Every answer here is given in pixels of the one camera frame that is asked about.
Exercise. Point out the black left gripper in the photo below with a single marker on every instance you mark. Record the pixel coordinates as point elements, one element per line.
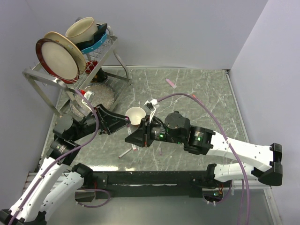
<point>111,121</point>

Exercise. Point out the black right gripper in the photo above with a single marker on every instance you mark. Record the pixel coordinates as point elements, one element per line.
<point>142,137</point>

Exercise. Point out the white pen red tip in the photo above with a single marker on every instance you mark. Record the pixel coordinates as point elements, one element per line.
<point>134,148</point>

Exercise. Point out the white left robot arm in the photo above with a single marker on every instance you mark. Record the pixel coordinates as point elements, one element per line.
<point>41,198</point>

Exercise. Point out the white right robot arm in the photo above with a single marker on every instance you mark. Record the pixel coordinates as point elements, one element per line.
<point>255,162</point>

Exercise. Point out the white pen red cap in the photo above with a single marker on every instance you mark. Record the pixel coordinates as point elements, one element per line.
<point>124,153</point>

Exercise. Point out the red crayon pen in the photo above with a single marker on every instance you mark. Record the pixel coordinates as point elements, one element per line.
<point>197,100</point>

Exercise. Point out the white paper cup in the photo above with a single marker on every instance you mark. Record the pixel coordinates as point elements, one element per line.
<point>135,115</point>

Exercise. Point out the glass textured plate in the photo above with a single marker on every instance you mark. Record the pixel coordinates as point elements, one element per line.
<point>103,94</point>

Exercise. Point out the steel dish rack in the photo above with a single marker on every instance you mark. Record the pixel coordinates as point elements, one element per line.
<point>118,83</point>

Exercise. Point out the red object in rack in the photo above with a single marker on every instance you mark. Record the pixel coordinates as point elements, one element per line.
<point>90,65</point>

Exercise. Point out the red rimmed white plate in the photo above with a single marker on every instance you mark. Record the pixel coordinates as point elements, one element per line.
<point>57,60</point>

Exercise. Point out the blue rimmed dish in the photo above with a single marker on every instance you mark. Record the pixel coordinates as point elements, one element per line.
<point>97,40</point>

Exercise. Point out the cream ceramic bowl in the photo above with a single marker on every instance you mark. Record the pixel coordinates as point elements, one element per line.
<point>82,30</point>

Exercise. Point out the beige plate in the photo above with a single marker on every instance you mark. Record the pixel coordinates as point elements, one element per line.
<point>77,52</point>

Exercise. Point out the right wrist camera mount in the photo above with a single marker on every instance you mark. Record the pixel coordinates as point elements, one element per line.
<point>152,105</point>

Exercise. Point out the black base frame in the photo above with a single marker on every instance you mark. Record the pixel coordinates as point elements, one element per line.
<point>154,183</point>

